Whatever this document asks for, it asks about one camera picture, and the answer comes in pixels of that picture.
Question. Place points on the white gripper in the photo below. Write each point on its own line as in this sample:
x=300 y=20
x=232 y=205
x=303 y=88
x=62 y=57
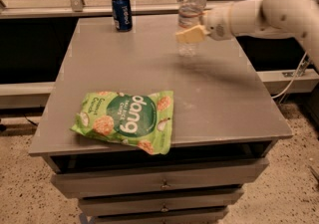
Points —
x=216 y=23

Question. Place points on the clear plastic water bottle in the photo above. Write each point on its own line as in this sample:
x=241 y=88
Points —
x=189 y=15

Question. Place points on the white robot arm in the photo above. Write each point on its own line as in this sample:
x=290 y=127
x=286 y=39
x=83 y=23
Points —
x=298 y=19

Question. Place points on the blue pepsi can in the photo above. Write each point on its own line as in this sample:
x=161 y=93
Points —
x=122 y=15

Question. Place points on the grey drawer cabinet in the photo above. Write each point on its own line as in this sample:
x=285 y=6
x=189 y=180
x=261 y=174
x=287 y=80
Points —
x=221 y=109

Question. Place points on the green dang chips bag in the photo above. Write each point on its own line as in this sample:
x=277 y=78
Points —
x=140 y=121

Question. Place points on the bottom grey drawer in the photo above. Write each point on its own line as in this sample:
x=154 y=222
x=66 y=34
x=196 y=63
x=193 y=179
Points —
x=186 y=216

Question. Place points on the grey drawer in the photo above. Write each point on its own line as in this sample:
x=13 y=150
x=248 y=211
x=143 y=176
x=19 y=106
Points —
x=159 y=178
x=159 y=202
x=186 y=216

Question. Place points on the top grey drawer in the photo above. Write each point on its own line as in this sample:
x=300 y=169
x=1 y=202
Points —
x=159 y=178

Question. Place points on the middle grey drawer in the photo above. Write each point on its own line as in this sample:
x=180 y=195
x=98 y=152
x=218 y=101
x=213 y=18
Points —
x=159 y=202

